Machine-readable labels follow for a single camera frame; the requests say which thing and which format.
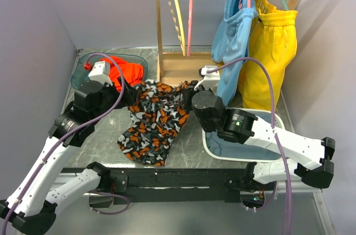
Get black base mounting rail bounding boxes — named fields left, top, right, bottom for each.
left=60, top=167, right=279, bottom=208

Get white laundry basket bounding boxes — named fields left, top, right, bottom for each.
left=202, top=108, right=285, bottom=163

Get teal plastic bin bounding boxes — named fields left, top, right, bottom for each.
left=71, top=53, right=148, bottom=89

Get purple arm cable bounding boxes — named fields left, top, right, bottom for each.
left=0, top=53, right=131, bottom=226
left=205, top=57, right=293, bottom=235

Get light blue shorts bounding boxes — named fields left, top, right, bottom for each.
left=211, top=0, right=257, bottom=106

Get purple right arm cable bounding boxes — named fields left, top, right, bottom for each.
left=205, top=57, right=293, bottom=235

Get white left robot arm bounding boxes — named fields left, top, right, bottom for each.
left=1, top=81, right=140, bottom=234

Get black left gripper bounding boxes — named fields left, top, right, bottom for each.
left=90, top=76, right=139, bottom=123

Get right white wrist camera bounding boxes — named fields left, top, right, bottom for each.
left=194, top=65, right=220, bottom=91

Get yellow shorts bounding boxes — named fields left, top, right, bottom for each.
left=212, top=0, right=298, bottom=113

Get orange shorts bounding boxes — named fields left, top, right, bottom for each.
left=102, top=56, right=144, bottom=92

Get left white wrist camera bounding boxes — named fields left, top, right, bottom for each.
left=84, top=61, right=112, bottom=85

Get camouflage patterned shorts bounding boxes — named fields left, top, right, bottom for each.
left=117, top=79, right=192, bottom=166

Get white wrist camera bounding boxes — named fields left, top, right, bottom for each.
left=194, top=65, right=220, bottom=91
left=84, top=61, right=112, bottom=85

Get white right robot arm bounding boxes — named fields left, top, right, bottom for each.
left=182, top=87, right=335, bottom=190

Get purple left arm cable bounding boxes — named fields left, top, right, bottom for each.
left=0, top=53, right=131, bottom=226

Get yellow hanger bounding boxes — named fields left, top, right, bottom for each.
left=167, top=0, right=186, bottom=56

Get grey-blue cloth in basket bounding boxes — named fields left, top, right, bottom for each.
left=203, top=108, right=284, bottom=163

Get wooden clothes rack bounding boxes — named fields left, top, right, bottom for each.
left=155, top=0, right=301, bottom=86

